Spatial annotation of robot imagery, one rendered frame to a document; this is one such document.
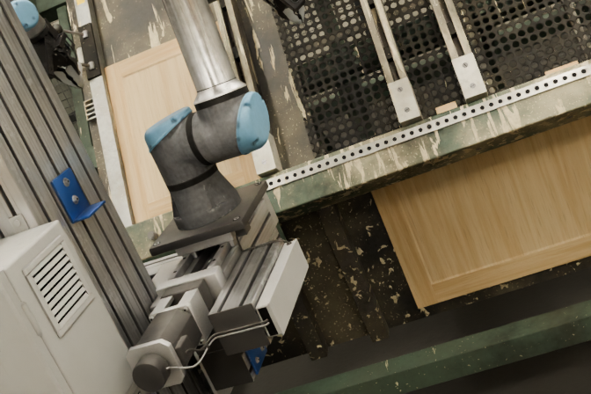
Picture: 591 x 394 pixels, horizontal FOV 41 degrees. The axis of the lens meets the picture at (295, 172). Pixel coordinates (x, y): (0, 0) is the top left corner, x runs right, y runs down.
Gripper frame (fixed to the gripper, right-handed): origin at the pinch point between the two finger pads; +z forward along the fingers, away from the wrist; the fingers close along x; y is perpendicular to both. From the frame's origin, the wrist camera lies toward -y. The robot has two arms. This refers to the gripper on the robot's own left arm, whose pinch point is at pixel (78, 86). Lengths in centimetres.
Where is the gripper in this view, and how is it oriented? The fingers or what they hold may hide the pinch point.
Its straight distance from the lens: 235.0
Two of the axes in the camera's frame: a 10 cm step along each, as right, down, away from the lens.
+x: -9.0, 2.9, 3.2
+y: 0.1, -7.4, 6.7
